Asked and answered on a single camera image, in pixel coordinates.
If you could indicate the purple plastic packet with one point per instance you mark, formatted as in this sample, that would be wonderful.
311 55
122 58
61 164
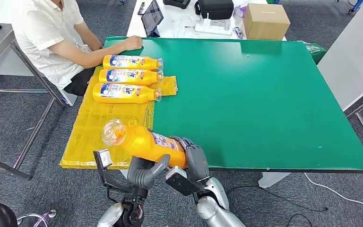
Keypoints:
240 11

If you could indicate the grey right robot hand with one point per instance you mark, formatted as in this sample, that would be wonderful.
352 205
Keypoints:
197 163

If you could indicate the person's left forearm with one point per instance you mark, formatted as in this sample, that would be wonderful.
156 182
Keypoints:
90 39

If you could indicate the black carry bag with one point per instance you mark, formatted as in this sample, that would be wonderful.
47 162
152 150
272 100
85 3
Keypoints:
214 9

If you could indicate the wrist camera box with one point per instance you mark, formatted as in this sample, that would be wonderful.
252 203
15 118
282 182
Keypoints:
180 180
103 163

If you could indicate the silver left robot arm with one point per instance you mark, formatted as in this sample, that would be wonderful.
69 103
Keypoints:
119 214

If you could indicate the person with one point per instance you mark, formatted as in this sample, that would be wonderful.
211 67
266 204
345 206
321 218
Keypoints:
43 37

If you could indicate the person's right hand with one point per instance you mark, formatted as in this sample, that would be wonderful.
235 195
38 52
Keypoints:
133 43

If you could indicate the person's right forearm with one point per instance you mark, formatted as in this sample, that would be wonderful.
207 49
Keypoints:
103 56

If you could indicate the dark tablet on stand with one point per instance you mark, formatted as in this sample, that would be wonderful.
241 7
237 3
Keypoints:
152 16

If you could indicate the orange detergent bottle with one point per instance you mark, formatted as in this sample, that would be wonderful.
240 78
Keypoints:
144 144
147 95
151 78
153 64

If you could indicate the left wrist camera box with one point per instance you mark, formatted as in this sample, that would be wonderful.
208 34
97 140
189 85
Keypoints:
103 163

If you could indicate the white table leg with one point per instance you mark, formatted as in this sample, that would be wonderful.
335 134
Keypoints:
272 180

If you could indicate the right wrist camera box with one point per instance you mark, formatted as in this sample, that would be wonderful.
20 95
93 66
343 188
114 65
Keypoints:
180 180

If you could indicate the yellow taped cardboard mat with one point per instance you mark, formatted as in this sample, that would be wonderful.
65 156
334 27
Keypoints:
90 125

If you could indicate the blue metal rack frame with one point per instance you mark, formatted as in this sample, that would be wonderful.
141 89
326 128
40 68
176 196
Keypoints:
358 3

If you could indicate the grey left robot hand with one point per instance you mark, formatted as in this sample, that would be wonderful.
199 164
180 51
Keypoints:
142 175

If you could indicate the black plastic tray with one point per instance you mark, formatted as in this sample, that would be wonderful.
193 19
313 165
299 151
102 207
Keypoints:
176 3

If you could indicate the brown cardboard box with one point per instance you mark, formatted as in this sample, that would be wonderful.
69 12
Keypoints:
266 22

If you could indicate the white power strip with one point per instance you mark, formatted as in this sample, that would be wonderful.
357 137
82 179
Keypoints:
212 29

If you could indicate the small printed packet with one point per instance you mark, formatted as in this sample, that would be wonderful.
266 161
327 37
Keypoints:
238 32

